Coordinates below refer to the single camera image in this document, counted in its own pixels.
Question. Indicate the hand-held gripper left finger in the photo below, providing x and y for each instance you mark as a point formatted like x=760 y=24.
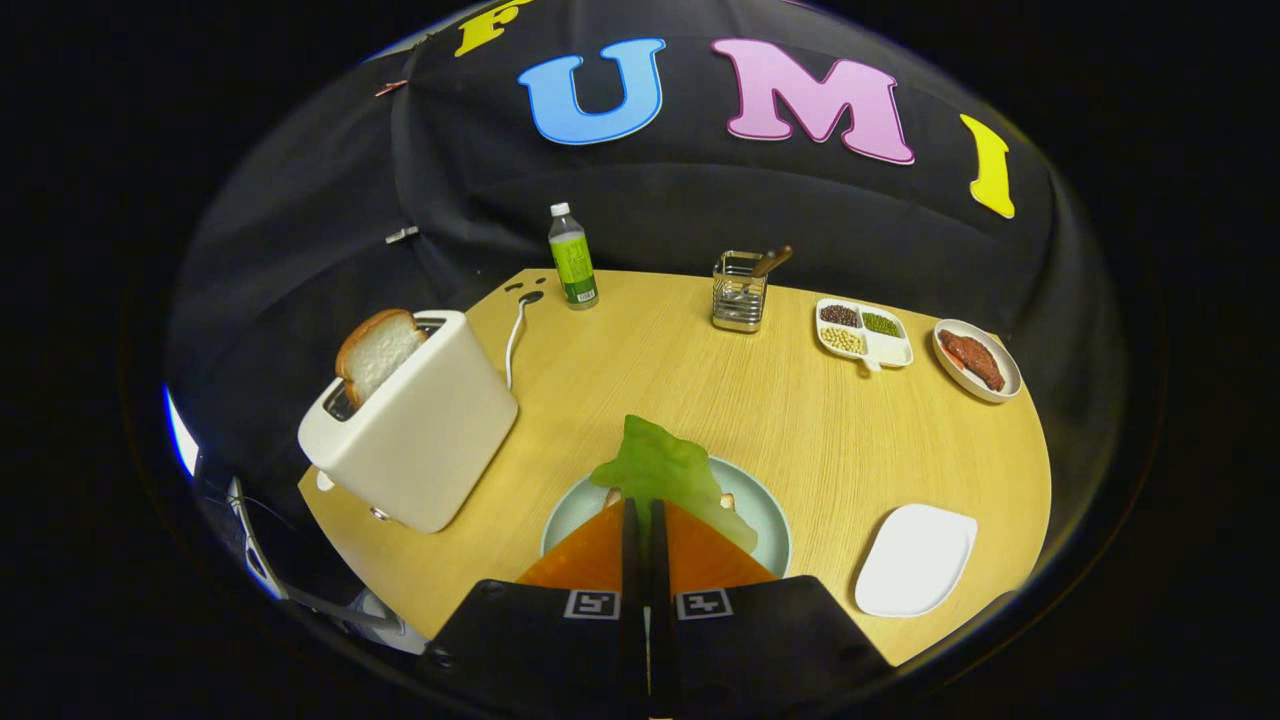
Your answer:
x=632 y=560

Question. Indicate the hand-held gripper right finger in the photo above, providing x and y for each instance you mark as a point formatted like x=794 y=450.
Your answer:
x=660 y=560

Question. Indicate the green lettuce leaf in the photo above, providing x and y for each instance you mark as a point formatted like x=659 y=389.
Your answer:
x=655 y=465

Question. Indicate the toast bread slice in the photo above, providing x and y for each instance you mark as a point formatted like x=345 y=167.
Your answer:
x=375 y=355

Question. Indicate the square bread slice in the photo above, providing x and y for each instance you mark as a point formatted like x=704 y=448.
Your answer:
x=728 y=500

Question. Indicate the pale green round plate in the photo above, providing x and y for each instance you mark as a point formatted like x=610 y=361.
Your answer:
x=765 y=515

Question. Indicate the white toaster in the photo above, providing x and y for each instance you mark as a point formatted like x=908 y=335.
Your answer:
x=430 y=430

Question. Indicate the white rounded square plate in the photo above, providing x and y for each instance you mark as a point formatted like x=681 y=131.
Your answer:
x=915 y=560

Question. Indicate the metal utensil holder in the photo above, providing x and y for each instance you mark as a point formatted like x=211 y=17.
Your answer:
x=738 y=312

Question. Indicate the heap of yellow beans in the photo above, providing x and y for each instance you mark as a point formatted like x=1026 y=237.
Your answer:
x=842 y=340

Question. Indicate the green drink bottle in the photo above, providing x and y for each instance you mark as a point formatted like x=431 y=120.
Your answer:
x=575 y=270

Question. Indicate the heap of brown beans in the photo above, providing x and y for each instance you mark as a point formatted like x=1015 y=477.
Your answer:
x=838 y=315

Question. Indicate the white divided dish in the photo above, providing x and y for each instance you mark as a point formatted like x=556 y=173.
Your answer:
x=890 y=350

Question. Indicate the heap of green beans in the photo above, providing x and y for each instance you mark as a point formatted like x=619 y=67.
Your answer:
x=881 y=324

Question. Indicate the black backdrop cloth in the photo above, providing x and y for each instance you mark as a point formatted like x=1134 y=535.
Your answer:
x=700 y=210

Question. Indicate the red meat piece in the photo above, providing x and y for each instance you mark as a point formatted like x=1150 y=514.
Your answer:
x=972 y=358

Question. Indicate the small round white plate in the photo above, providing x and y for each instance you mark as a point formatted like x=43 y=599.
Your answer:
x=1005 y=385

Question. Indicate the silver clip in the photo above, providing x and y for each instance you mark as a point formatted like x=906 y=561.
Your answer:
x=402 y=235

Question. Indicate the pink clip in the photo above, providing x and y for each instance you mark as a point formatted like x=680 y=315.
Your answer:
x=391 y=88

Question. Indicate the grey metal frame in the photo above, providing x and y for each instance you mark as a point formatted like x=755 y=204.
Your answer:
x=300 y=600

